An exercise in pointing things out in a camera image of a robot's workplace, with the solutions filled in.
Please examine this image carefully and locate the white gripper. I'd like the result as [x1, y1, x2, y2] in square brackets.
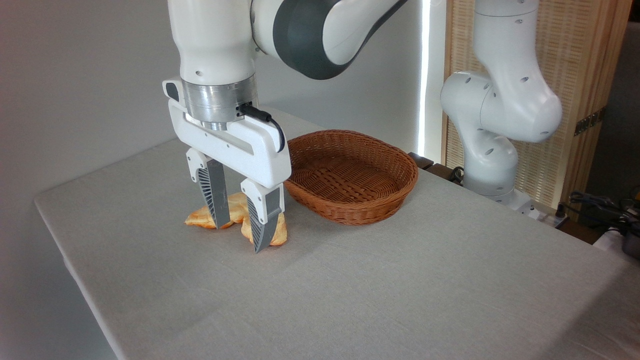
[162, 78, 293, 255]

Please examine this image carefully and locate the small round golden bread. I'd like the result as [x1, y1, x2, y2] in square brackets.
[240, 212, 289, 247]

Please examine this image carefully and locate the long leaf-shaped golden bread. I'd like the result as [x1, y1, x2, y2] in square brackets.
[184, 192, 249, 230]

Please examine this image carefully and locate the brown woven wicker basket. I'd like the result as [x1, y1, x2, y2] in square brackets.
[283, 129, 420, 227]

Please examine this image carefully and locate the grey linen tablecloth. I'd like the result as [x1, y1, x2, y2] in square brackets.
[34, 105, 640, 360]

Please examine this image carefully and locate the dark wooden side table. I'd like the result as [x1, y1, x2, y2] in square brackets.
[408, 151, 464, 184]

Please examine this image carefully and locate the dark metal screen hinge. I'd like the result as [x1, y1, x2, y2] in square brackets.
[573, 110, 606, 137]

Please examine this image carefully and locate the wooden bamboo folding screen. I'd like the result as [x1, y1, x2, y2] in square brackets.
[442, 0, 634, 217]

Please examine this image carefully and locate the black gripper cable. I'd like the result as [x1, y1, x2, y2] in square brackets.
[238, 102, 287, 154]

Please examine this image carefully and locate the black cable bundle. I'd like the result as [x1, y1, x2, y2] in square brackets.
[568, 190, 640, 228]

